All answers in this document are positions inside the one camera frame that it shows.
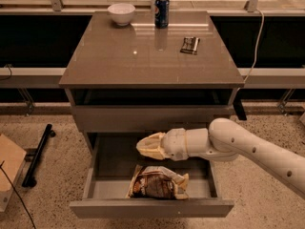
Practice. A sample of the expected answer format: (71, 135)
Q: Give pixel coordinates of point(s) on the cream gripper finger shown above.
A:
(155, 153)
(151, 141)

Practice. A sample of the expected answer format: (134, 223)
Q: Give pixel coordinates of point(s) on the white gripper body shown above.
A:
(172, 144)

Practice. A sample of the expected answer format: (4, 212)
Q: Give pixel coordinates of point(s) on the brown chip bag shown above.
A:
(158, 182)

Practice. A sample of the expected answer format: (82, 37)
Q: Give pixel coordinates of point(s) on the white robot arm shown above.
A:
(225, 140)

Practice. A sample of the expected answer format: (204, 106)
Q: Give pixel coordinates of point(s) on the open grey middle drawer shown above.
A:
(114, 159)

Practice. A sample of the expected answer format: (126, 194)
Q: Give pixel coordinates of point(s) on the grey drawer cabinet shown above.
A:
(141, 65)

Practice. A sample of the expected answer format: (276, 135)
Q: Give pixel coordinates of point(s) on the closed grey top drawer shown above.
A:
(131, 119)

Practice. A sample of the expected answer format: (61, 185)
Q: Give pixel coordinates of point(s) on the dark snack packet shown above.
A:
(190, 45)

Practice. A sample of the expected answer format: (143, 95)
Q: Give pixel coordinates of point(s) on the black metal bar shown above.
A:
(29, 180)

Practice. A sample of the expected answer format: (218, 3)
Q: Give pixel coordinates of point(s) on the white bowl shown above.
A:
(121, 13)

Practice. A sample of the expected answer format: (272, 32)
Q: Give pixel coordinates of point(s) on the blue pepsi can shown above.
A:
(161, 13)

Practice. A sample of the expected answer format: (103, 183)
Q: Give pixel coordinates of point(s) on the grey metal rail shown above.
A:
(48, 78)

